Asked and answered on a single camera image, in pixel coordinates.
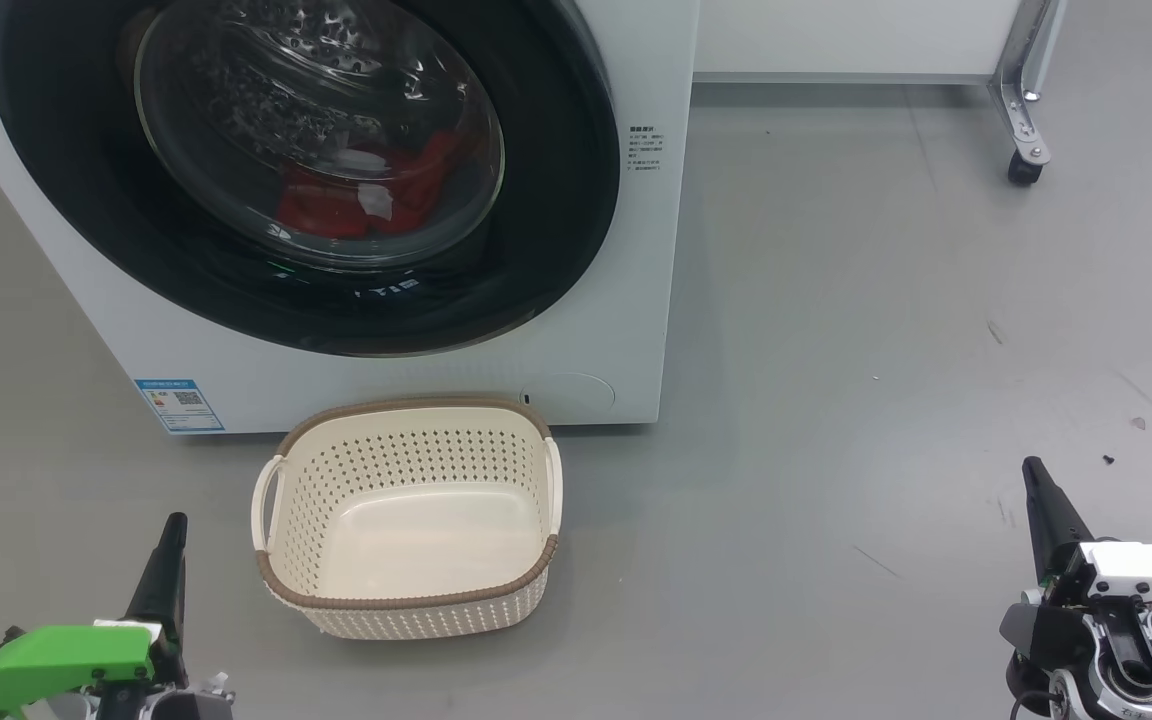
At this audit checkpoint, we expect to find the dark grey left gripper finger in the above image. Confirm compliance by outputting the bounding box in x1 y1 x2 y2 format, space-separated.
124 513 189 653

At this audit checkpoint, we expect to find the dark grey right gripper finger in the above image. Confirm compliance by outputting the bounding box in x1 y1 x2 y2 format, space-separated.
1023 457 1097 583

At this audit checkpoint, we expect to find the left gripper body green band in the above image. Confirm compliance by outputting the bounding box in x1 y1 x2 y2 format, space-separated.
0 622 235 720

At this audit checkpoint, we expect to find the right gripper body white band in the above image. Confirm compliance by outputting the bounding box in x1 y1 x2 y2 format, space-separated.
1041 541 1152 626

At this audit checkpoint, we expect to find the red and white garment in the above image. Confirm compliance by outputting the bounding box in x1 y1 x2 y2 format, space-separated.
276 128 464 241

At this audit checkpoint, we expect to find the black round glass washer door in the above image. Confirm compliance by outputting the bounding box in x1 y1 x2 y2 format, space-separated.
0 0 623 358

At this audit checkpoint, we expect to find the cream perforated laundry basket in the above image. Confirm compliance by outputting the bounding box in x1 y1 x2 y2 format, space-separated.
251 397 564 642

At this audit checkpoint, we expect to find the white washing machine body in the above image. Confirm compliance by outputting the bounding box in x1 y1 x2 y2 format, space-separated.
0 0 702 436

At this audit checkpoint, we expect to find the steel perforated washer drum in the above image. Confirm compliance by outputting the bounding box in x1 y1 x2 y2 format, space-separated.
141 0 497 261

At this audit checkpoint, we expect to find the blue energy label sticker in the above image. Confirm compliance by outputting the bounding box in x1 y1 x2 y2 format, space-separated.
134 378 226 435

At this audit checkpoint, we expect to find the metal leg with caster wheel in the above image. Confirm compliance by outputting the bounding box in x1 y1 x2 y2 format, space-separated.
988 0 1069 187

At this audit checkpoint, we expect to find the round white filter cover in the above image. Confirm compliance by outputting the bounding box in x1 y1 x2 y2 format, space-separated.
520 373 617 417

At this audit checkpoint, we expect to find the white cabinet panel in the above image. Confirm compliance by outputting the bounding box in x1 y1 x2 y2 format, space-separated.
693 0 1029 84

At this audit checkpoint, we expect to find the small printed text label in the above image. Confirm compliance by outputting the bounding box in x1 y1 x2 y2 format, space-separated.
628 125 668 174

